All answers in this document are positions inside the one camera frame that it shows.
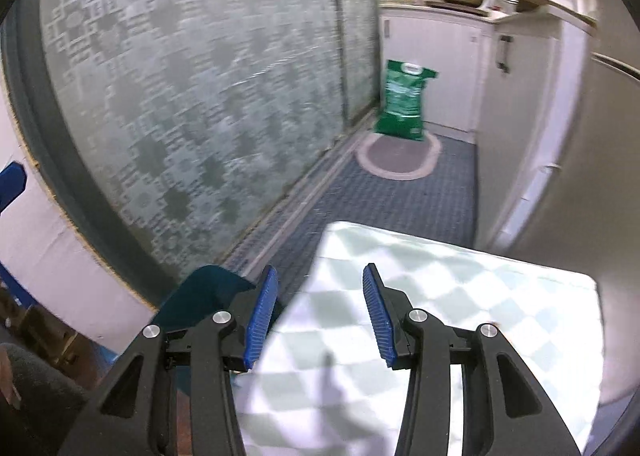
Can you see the green white checkered tablecloth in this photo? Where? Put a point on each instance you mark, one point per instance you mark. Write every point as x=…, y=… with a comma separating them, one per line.
x=500, y=311

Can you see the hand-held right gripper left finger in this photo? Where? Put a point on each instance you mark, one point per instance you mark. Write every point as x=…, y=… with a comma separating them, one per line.
x=260, y=321

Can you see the narrow patterned glass sliding door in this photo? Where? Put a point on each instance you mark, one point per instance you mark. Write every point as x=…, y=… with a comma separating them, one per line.
x=357, y=26

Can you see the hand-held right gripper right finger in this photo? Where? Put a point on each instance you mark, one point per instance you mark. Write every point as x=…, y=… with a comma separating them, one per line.
x=380, y=321

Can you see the blue plastic stool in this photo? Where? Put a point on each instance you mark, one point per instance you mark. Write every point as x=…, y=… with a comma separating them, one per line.
x=12, y=183

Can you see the oval grey floor mat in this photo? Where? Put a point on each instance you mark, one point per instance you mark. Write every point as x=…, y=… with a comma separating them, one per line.
x=397, y=156

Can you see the wide patterned glass sliding door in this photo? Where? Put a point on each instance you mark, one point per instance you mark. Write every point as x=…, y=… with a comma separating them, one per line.
x=190, y=101

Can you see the dark grey cloth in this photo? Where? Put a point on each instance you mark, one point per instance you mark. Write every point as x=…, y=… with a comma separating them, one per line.
x=40, y=401

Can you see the grey refrigerator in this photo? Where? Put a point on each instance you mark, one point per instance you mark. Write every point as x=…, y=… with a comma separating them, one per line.
x=595, y=196

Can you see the green rice bag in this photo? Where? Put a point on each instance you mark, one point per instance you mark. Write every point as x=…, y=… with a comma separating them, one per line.
x=405, y=101

